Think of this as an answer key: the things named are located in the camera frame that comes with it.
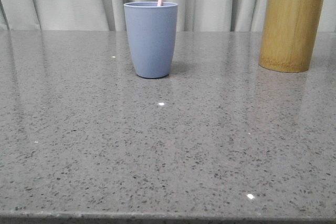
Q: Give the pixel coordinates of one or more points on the blue plastic cup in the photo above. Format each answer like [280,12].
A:
[151,31]

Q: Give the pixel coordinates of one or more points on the bamboo cylinder cup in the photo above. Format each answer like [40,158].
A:
[289,34]

